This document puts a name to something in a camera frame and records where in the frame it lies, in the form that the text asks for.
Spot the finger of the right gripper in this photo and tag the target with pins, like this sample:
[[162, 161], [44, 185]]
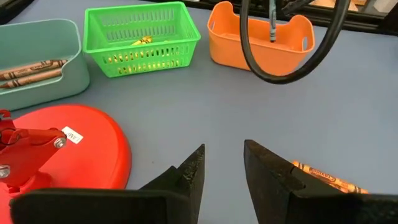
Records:
[[297, 5]]

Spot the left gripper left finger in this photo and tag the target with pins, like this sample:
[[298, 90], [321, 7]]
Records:
[[124, 207]]

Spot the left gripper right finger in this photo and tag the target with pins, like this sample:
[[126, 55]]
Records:
[[295, 205]]

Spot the blue crayon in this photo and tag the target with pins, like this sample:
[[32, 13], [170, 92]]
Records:
[[272, 21]]

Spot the orange crayon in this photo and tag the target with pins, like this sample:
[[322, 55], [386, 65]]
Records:
[[323, 177]]

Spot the yellow crayon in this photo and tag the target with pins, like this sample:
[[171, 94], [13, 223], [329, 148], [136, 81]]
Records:
[[142, 40], [146, 55]]

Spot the orange plastic bin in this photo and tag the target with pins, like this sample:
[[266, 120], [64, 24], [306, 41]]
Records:
[[273, 53]]

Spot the red desk lamp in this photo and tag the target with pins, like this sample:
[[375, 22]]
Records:
[[93, 155]]

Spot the blue-grey table mat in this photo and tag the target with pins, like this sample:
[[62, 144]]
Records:
[[217, 109]]

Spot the green mesh basket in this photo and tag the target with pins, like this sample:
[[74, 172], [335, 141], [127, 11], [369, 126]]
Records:
[[140, 18]]

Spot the teal plastic basket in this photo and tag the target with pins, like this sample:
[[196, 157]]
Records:
[[40, 40]]

